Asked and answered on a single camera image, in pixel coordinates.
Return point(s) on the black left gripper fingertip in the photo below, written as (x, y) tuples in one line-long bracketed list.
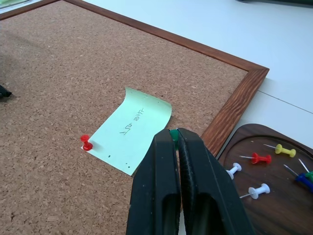
[(4, 91)]

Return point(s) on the wood-framed cork board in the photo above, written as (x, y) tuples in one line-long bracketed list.
[(97, 98)]

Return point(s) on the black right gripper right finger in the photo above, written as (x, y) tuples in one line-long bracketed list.
[(210, 191)]

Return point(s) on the dark wooden tray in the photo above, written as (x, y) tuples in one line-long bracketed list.
[(276, 181)]

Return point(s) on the red pushpin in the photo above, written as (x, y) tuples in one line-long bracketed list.
[(261, 158), (86, 144)]

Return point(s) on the green pushpin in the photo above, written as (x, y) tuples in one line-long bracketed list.
[(308, 174), (174, 137)]

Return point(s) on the green paper note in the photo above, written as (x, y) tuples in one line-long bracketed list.
[(133, 131)]

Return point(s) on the dark object at table edge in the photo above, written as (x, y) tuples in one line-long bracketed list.
[(276, 1)]

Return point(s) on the white pushpin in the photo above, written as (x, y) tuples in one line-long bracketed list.
[(234, 170), (258, 191)]

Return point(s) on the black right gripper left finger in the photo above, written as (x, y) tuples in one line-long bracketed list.
[(154, 186)]

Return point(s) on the clear plastic box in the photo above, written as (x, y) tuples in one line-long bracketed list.
[(12, 3)]

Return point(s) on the yellow pushpin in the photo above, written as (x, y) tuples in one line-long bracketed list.
[(284, 149)]

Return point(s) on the blue pushpin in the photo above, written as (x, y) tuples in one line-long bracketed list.
[(303, 180)]

